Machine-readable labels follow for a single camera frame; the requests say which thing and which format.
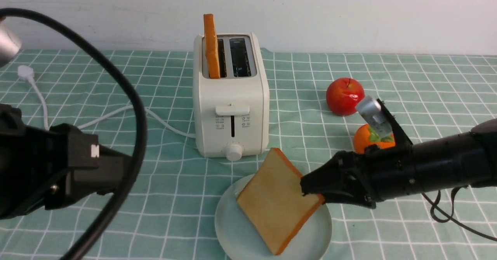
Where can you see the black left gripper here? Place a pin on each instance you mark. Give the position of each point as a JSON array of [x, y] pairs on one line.
[[91, 168]]

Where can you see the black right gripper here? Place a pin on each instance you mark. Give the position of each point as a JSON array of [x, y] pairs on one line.
[[345, 179]]

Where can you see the toast slice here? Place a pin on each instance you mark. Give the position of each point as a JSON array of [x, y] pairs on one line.
[[211, 46], [274, 202]]

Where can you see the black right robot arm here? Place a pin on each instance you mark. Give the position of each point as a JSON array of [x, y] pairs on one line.
[[466, 159]]

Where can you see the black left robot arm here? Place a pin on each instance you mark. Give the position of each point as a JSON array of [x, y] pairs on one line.
[[52, 168]]

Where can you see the white two-slot toaster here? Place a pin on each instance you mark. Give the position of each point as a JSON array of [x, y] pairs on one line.
[[231, 113]]

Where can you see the orange persimmon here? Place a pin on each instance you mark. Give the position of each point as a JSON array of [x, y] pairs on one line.
[[365, 136]]

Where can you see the red apple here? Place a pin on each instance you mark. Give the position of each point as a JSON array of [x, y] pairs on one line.
[[343, 95]]

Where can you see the light green round plate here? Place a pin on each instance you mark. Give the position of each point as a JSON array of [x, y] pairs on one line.
[[240, 240]]

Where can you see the green checkered tablecloth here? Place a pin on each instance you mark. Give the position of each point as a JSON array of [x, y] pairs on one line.
[[170, 211]]

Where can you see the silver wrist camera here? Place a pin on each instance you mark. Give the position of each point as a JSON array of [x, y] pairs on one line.
[[370, 110]]

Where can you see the silver cylinder left camera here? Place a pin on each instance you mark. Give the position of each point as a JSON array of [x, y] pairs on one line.
[[10, 44]]

